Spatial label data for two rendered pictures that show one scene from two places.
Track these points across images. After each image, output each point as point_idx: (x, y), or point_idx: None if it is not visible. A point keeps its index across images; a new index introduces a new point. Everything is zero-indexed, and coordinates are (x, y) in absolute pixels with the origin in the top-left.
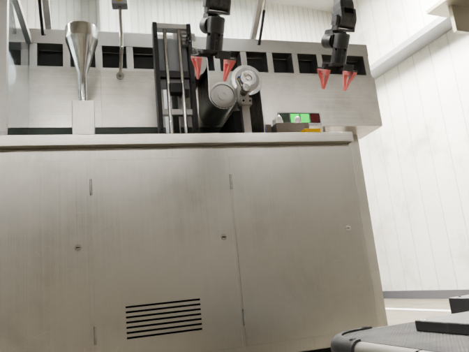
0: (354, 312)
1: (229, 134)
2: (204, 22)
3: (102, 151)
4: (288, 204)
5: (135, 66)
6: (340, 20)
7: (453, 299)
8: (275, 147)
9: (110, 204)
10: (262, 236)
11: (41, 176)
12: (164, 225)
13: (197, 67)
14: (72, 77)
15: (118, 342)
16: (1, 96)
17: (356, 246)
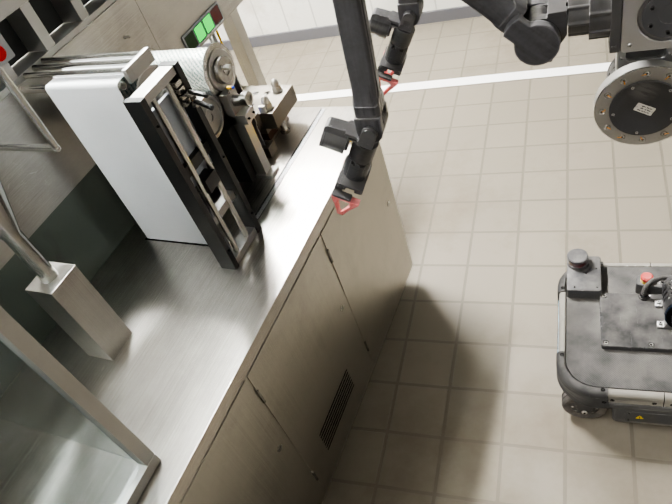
0: (402, 264)
1: (322, 214)
2: (344, 146)
3: None
4: (360, 228)
5: None
6: (417, 21)
7: (572, 291)
8: None
9: (278, 388)
10: (357, 275)
11: (226, 443)
12: (312, 352)
13: (351, 209)
14: None
15: (325, 458)
16: (119, 431)
17: (394, 212)
